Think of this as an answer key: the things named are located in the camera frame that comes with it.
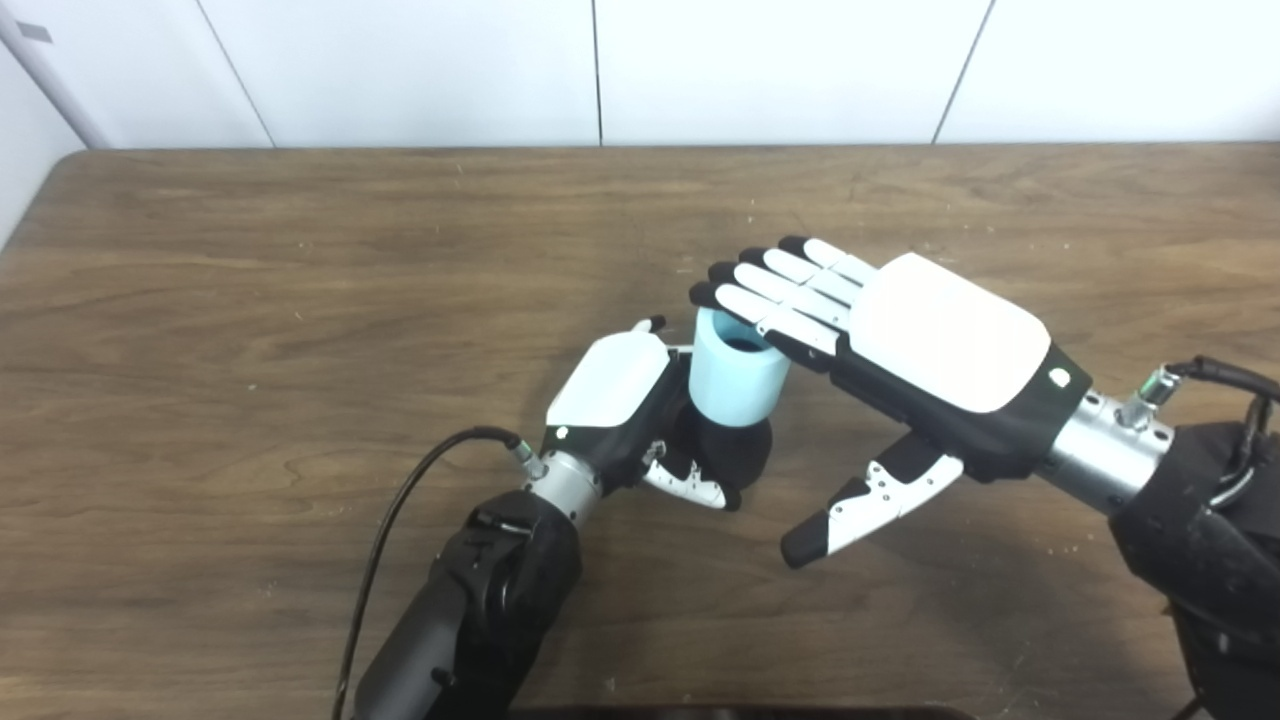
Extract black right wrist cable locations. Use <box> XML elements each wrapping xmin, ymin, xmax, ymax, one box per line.
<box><xmin>1118</xmin><ymin>357</ymin><xmax>1280</xmax><ymax>513</ymax></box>

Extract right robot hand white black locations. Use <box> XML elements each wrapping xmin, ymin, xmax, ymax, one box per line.
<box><xmin>689</xmin><ymin>236</ymin><xmax>1095</xmax><ymax>571</ymax></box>

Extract light blue cup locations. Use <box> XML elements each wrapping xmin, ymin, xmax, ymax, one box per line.
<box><xmin>688</xmin><ymin>307</ymin><xmax>793</xmax><ymax>428</ymax></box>

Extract black funnel-shaped nozzle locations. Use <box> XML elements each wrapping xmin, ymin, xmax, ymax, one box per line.
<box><xmin>665</xmin><ymin>395</ymin><xmax>775</xmax><ymax>493</ymax></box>

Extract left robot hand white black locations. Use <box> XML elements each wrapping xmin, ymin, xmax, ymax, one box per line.
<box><xmin>543</xmin><ymin>316</ymin><xmax>744</xmax><ymax>513</ymax></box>

